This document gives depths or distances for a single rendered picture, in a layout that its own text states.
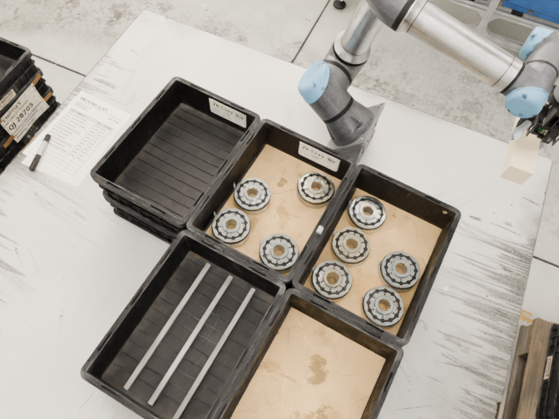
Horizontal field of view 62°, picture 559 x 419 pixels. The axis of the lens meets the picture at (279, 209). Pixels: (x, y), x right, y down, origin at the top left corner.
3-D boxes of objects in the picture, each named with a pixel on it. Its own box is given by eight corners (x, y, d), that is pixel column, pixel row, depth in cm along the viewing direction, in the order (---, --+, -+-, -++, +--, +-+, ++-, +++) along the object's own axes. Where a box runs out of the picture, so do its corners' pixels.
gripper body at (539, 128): (522, 137, 121) (548, 107, 111) (529, 113, 125) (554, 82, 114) (551, 148, 120) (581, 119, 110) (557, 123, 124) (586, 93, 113)
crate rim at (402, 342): (357, 166, 129) (358, 161, 127) (460, 214, 124) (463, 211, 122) (289, 288, 113) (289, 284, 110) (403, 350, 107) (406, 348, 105)
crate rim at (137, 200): (175, 80, 140) (175, 74, 138) (263, 120, 135) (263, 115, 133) (89, 179, 124) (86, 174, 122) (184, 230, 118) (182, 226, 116)
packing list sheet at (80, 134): (76, 89, 163) (76, 87, 163) (134, 112, 160) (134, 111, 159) (15, 160, 149) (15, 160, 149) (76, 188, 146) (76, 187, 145)
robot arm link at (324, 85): (314, 123, 148) (286, 91, 142) (334, 93, 153) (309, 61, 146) (338, 117, 138) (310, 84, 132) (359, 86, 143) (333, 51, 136)
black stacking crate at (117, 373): (189, 246, 127) (183, 229, 116) (284, 299, 121) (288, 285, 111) (94, 381, 110) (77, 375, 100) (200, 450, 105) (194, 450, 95)
